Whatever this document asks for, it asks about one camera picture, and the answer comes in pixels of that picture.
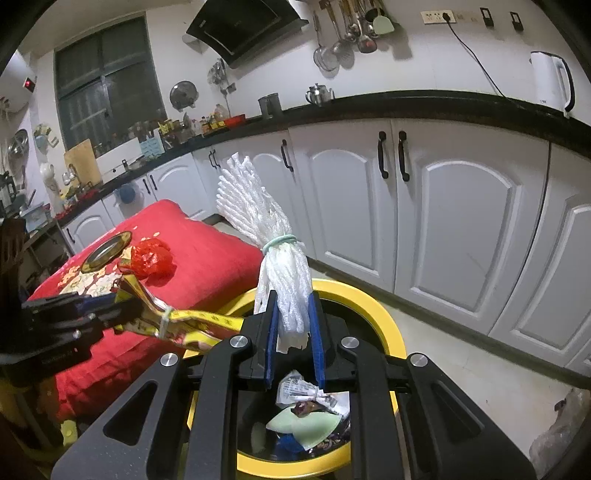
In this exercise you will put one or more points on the white wall socket strip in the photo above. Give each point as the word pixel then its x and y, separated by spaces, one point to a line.
pixel 436 16

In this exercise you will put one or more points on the white water heater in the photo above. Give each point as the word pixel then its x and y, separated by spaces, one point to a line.
pixel 16 87

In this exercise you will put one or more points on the round metal tray gold rim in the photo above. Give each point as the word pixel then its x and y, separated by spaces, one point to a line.
pixel 106 251

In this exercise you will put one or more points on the wooden cutting board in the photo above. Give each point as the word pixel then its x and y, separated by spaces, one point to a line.
pixel 83 161

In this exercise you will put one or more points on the black wall hook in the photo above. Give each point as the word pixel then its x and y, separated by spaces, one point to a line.
pixel 486 16
pixel 517 21

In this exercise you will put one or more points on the white electric kettle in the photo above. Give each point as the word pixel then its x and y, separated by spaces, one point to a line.
pixel 547 78

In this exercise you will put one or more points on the yellow trash bin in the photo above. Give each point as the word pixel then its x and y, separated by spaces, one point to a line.
pixel 369 304

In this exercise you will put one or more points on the yellow foil wrapper bundle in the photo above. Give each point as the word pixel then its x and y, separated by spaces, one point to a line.
pixel 184 318

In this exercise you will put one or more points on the blue plastic bag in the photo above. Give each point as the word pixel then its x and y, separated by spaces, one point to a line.
pixel 287 444

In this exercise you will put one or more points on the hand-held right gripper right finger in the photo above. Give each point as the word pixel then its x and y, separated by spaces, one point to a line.
pixel 318 346

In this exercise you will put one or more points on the red plastic bag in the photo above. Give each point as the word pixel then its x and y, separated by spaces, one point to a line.
pixel 150 261

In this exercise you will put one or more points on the black range hood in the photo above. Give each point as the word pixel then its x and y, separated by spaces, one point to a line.
pixel 240 27

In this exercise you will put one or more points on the steel cup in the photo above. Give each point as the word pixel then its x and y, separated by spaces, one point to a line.
pixel 270 105

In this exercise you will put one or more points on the white hanging plastic bag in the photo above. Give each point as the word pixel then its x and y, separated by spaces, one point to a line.
pixel 50 182

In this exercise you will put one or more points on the white kitchen cabinet run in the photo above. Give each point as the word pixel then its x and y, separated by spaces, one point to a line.
pixel 461 221

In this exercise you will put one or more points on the crumpled white wrapper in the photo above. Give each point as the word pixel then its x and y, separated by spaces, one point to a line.
pixel 300 390

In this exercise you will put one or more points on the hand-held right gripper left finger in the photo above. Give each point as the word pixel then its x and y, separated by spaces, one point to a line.
pixel 271 341

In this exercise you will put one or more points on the red bowl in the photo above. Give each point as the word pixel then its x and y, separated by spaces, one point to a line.
pixel 234 121

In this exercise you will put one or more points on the steel bowl on wall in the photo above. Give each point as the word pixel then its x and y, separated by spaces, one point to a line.
pixel 18 145

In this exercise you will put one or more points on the row of hanging kitchen utensils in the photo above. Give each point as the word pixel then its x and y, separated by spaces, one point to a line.
pixel 328 57

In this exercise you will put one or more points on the green paper piece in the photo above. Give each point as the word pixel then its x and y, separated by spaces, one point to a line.
pixel 304 427

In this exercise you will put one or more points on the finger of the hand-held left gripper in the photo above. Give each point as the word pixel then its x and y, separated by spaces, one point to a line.
pixel 99 304
pixel 106 323

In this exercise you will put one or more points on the light blue utensil holder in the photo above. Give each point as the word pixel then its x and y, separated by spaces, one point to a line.
pixel 150 147

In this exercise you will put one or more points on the translucent plastic bag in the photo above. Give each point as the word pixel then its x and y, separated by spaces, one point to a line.
pixel 554 434

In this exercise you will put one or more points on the dark framed window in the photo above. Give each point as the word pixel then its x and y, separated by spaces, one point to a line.
pixel 111 78

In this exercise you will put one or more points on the steel pot lid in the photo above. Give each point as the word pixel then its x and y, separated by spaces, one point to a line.
pixel 183 94

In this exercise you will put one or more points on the white foam net bundle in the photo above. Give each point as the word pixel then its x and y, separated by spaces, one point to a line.
pixel 281 286

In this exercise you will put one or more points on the group of condiment bottles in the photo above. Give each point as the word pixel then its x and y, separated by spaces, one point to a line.
pixel 212 122

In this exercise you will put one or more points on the blue plastic tub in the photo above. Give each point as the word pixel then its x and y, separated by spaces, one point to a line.
pixel 34 218

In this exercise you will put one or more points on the steel teapot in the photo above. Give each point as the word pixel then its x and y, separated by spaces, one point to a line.
pixel 318 96

